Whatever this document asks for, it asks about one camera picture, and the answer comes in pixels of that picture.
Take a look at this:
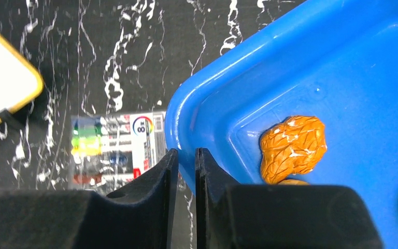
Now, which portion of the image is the marker pen pack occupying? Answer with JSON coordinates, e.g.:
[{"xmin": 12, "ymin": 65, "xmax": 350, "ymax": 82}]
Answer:
[{"xmin": 68, "ymin": 111, "xmax": 167, "ymax": 195}]

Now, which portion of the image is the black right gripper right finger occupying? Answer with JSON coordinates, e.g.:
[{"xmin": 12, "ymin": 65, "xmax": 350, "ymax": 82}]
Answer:
[{"xmin": 195, "ymin": 148, "xmax": 383, "ymax": 248}]

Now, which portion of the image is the orange crinkled food toy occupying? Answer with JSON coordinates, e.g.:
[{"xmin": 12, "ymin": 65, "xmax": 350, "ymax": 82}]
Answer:
[{"xmin": 260, "ymin": 115, "xmax": 328, "ymax": 185}]

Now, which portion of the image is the yellow framed whiteboard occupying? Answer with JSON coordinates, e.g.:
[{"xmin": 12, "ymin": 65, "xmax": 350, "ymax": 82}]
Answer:
[{"xmin": 0, "ymin": 34, "xmax": 44, "ymax": 123}]

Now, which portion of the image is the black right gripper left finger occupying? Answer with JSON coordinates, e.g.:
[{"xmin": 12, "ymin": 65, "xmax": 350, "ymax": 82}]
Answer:
[{"xmin": 0, "ymin": 149, "xmax": 179, "ymax": 248}]

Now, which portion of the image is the blue plastic bin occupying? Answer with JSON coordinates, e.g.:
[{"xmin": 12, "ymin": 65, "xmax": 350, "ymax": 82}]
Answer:
[{"xmin": 165, "ymin": 1, "xmax": 398, "ymax": 248}]

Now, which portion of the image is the orange slice toy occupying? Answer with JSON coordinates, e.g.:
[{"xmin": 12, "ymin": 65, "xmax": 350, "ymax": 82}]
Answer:
[{"xmin": 278, "ymin": 179, "xmax": 309, "ymax": 186}]

